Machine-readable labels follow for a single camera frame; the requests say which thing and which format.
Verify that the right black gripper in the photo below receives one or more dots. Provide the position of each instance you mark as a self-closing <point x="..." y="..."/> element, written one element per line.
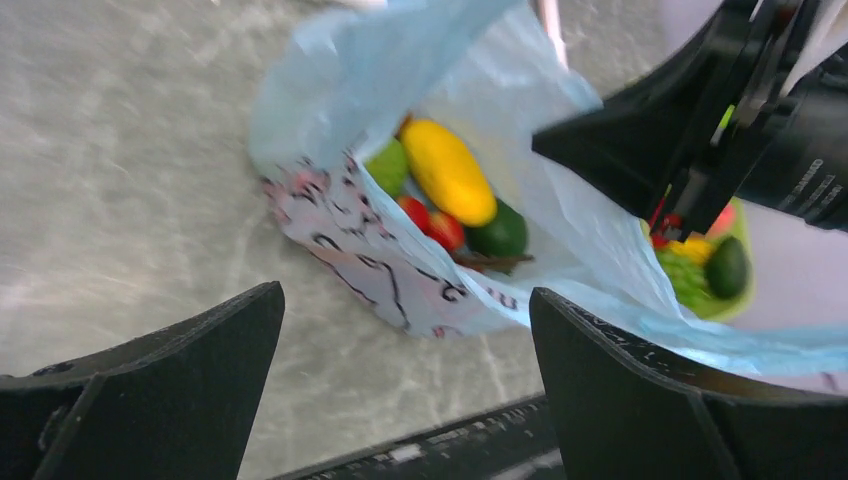
<point x="754" y="105"/>

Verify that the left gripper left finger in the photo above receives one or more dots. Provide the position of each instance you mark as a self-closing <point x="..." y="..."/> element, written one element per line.
<point x="177" y="403"/>

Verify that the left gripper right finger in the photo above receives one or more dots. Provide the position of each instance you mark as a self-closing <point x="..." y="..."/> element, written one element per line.
<point x="626" y="408"/>

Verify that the light blue plastic bag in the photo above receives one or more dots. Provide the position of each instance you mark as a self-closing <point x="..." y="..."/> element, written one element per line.
<point x="487" y="71"/>

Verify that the fake peach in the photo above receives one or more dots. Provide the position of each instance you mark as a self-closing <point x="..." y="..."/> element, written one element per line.
<point x="723" y="223"/>

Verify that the fake yellow banana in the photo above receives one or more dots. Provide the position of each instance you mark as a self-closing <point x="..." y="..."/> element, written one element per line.
<point x="696" y="250"/>

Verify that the fake green grapes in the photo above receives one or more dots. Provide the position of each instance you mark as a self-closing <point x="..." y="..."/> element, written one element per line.
<point x="686" y="277"/>

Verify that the fake avocado dark green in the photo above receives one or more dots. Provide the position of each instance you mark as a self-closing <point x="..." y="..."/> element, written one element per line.
<point x="727" y="270"/>

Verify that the fake dark avocado in bag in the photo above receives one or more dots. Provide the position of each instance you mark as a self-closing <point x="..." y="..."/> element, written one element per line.
<point x="506" y="235"/>

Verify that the fake yellow lemon in bag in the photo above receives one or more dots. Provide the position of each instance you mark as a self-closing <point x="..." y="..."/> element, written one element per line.
<point x="448" y="173"/>

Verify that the fake green lime in bag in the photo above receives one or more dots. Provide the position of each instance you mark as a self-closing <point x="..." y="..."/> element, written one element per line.
<point x="389" y="168"/>

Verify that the green plastic basket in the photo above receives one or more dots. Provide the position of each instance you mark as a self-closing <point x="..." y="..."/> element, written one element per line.
<point x="715" y="309"/>

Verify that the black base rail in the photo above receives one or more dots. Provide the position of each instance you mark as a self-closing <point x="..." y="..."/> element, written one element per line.
<point x="514" y="441"/>

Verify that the white PVC pipe frame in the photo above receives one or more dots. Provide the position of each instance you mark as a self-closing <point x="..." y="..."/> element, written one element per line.
<point x="549" y="16"/>

